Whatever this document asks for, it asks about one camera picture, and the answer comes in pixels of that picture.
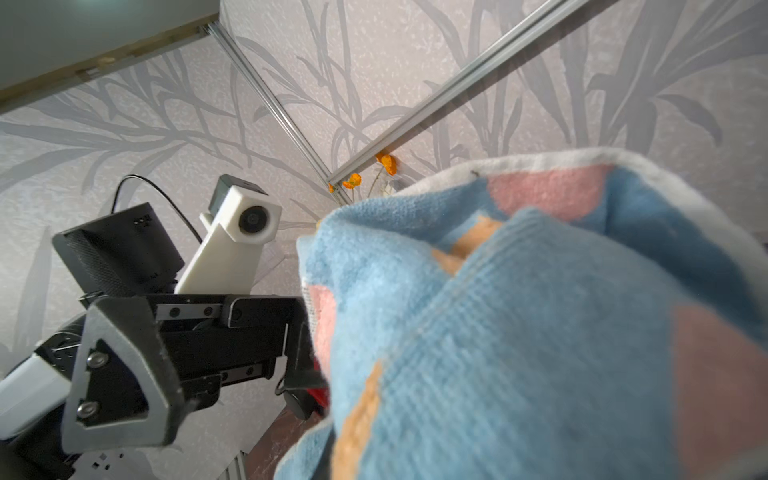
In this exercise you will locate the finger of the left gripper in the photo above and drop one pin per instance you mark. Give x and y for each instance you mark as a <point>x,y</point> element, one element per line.
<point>303,386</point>
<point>125,391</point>

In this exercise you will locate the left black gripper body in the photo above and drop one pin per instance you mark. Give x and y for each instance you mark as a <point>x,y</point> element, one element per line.
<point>213,341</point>

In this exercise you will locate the blue pink patterned cloth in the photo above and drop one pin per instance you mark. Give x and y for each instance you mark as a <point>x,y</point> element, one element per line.
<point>581,314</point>

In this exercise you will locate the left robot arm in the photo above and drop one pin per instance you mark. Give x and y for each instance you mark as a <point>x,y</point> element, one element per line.
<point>33,397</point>

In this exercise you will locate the orange yellow artificial flowers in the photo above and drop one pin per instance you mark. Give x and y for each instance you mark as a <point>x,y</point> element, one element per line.
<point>370,182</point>

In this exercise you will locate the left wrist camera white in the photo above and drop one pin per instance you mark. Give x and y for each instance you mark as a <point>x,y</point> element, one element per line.
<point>240,221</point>

